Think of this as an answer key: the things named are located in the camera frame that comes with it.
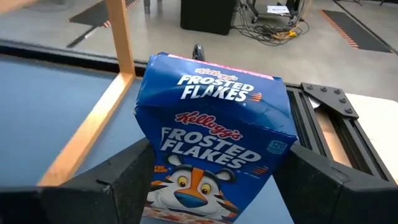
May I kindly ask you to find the black cabinet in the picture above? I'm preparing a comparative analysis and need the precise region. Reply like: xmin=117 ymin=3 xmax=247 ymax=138
xmin=180 ymin=0 xmax=236 ymax=36

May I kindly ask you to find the blue Frosted Flakes cereal box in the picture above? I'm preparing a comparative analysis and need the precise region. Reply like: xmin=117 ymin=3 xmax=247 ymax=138
xmin=134 ymin=52 xmax=299 ymax=224

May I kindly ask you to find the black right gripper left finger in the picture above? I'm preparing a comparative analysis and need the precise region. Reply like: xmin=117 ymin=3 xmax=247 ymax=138
xmin=0 ymin=138 xmax=155 ymax=224

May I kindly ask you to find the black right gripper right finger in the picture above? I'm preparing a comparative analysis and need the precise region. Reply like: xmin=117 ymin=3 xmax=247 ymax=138
xmin=273 ymin=143 xmax=398 ymax=224

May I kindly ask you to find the blue-grey table mat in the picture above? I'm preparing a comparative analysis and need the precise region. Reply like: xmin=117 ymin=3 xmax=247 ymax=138
xmin=0 ymin=54 xmax=296 ymax=224

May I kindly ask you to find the floor cable bundle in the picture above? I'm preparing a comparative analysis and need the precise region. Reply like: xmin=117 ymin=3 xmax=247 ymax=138
xmin=233 ymin=0 xmax=310 ymax=47

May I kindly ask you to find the black aluminium table frame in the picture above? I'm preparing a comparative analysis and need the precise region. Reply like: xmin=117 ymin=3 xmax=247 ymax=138
xmin=0 ymin=39 xmax=397 ymax=184

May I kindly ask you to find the black orange-striped floor mat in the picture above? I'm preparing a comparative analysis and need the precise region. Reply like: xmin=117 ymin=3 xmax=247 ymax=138
xmin=320 ymin=9 xmax=392 ymax=53
xmin=68 ymin=0 xmax=141 ymax=29

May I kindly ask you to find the wooden slatted shelf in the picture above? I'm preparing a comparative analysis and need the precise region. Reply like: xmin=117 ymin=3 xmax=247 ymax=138
xmin=0 ymin=0 xmax=137 ymax=187

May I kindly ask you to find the white paper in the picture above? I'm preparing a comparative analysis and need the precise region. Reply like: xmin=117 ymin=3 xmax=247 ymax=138
xmin=266 ymin=4 xmax=290 ymax=15

